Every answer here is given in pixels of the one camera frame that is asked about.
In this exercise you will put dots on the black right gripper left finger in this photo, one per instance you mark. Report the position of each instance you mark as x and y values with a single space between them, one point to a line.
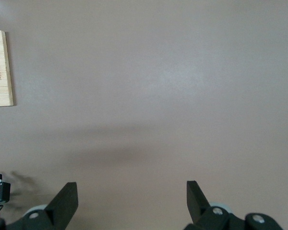
62 206

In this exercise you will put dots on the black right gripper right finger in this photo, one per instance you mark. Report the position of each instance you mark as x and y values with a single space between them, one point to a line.
198 206

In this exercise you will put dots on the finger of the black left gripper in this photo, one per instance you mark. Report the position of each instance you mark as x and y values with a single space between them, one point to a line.
4 191

